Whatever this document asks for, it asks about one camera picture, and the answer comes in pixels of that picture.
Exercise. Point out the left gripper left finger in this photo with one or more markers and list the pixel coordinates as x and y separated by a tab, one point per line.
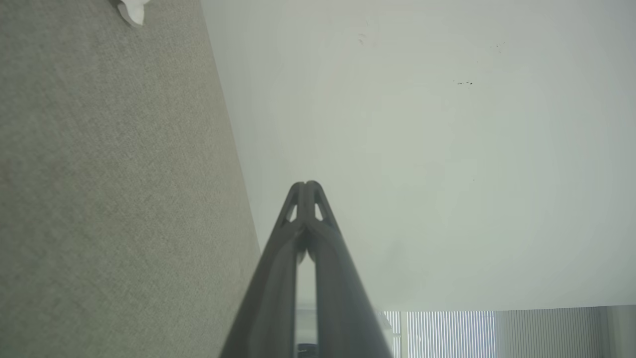
271	298

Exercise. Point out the white vertical window blinds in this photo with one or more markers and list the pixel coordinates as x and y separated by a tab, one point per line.
497	333

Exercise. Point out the red and white jersey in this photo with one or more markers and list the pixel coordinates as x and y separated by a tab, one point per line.
133	11

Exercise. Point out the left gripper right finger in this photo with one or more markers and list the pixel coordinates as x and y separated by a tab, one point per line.
343	298

